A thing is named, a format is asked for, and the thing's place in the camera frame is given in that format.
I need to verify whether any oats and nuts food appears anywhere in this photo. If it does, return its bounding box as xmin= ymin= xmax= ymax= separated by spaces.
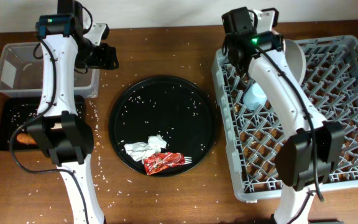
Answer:
xmin=26 ymin=121 xmax=63 ymax=131

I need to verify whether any orange carrot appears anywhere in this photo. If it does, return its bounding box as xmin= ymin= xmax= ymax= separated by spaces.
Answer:
xmin=16 ymin=133 xmax=37 ymax=145

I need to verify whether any light blue plastic cup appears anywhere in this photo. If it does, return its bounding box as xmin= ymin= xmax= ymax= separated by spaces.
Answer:
xmin=242 ymin=83 xmax=267 ymax=111

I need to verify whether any grey plate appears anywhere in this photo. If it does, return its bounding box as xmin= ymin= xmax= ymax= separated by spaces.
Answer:
xmin=285 ymin=39 xmax=306 ymax=85

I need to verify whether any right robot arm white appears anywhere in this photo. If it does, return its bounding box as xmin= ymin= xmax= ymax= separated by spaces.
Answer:
xmin=221 ymin=7 xmax=345 ymax=223

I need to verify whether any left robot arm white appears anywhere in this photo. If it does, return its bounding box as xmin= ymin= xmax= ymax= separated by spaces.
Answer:
xmin=9 ymin=0 xmax=119 ymax=223

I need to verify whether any grey dishwasher rack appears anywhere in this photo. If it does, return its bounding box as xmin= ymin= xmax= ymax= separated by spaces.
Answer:
xmin=211 ymin=35 xmax=358 ymax=202

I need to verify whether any clear plastic bin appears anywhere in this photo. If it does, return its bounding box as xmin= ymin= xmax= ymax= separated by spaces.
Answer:
xmin=0 ymin=42 xmax=99 ymax=98

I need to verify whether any round black tray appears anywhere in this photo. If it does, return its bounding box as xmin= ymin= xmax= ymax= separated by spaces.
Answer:
xmin=108 ymin=76 xmax=217 ymax=177

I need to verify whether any crumpled white tissue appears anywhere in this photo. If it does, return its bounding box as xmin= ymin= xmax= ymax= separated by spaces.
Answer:
xmin=124 ymin=134 xmax=167 ymax=162

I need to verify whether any black rectangular tray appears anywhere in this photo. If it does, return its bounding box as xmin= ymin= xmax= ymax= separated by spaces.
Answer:
xmin=0 ymin=95 xmax=86 ymax=151

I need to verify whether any red snack wrapper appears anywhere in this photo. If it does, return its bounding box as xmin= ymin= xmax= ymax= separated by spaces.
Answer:
xmin=144 ymin=152 xmax=185 ymax=175

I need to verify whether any white plastic fork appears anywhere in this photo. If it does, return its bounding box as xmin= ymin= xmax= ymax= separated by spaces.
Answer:
xmin=184 ymin=157 xmax=192 ymax=164

